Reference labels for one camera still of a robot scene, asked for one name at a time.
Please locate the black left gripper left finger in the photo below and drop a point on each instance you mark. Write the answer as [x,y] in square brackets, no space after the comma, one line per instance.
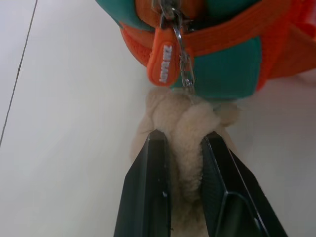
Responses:
[145,187]

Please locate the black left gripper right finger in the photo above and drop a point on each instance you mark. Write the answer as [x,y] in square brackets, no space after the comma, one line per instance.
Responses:
[237,192]

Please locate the orange and teal backpack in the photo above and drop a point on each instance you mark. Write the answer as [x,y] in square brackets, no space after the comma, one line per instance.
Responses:
[222,49]

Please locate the orange rubber zipper pull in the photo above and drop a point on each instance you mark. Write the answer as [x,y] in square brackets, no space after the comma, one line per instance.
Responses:
[163,61]

